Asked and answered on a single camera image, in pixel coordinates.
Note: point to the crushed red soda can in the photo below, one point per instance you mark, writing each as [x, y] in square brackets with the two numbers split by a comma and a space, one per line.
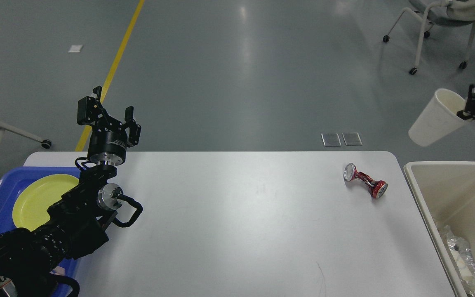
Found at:
[376, 188]

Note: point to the white chair top right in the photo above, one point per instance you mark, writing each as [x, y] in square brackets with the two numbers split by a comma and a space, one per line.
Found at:
[444, 13]

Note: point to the right metal floor plate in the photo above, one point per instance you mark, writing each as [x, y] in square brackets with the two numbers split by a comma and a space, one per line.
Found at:
[352, 139]

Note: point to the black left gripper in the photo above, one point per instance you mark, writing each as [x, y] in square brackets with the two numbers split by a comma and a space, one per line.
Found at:
[109, 141]

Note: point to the beige plastic bin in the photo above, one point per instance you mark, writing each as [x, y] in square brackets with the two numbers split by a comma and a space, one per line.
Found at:
[444, 192]

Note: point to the white paper cup front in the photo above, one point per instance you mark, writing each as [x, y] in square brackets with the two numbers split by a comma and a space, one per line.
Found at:
[465, 270]

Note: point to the metal floor plate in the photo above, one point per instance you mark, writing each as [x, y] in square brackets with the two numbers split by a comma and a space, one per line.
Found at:
[331, 140]
[352, 139]

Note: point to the left metal floor plate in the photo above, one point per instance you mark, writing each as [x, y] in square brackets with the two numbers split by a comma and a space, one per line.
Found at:
[331, 140]

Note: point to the silver foil wrapper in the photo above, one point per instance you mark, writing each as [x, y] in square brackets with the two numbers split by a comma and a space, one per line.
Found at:
[454, 242]

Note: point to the pink mug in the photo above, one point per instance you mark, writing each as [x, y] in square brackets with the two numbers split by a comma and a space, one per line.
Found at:
[59, 270]

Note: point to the blue plastic tray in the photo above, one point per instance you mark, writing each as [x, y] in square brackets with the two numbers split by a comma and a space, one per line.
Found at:
[15, 181]

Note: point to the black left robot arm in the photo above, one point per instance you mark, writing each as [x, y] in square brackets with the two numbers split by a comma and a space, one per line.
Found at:
[78, 221]

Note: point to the yellow plastic plate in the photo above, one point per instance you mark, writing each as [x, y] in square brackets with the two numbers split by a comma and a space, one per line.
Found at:
[30, 208]

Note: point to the small white cup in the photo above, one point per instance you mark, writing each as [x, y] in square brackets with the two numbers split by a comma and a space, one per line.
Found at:
[438, 119]

